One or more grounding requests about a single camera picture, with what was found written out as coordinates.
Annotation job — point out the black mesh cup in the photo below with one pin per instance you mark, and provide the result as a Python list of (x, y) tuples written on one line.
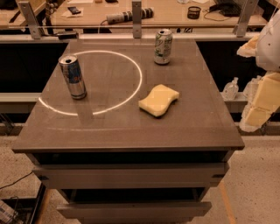
[(193, 12)]

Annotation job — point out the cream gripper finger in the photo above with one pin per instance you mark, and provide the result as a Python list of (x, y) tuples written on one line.
[(248, 49), (265, 102)]

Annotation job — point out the right metal railing post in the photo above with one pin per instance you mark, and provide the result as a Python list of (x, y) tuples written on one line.
[(247, 11)]

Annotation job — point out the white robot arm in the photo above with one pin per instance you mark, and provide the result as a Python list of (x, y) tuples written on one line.
[(265, 47)]

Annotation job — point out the black phone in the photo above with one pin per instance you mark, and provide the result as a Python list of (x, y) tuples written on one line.
[(74, 10)]

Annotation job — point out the green white soda can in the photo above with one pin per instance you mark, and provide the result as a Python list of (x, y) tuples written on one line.
[(163, 47)]

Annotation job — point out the middle metal railing post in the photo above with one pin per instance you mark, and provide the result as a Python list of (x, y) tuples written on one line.
[(137, 18)]

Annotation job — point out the black floor crate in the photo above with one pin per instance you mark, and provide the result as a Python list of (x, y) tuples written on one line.
[(17, 210)]

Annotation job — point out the grey drawer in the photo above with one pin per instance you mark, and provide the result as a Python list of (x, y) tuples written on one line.
[(121, 176), (118, 213)]

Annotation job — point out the left metal railing post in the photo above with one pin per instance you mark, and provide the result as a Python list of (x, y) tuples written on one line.
[(30, 19)]

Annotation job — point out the black desk telephone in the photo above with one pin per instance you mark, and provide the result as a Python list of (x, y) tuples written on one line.
[(227, 8)]

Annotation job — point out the yellow sponge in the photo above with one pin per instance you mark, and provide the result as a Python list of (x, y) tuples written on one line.
[(158, 100)]

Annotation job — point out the blue silver redbull can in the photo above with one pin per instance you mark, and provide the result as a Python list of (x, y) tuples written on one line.
[(71, 71)]

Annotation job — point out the lower grey drawer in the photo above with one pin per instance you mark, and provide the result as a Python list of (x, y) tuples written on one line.
[(118, 213)]

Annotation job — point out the upper grey drawer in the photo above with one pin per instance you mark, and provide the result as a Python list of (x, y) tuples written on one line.
[(121, 176)]

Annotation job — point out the metal railing post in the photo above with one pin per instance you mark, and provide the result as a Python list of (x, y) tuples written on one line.
[(137, 18), (247, 11), (30, 19)]

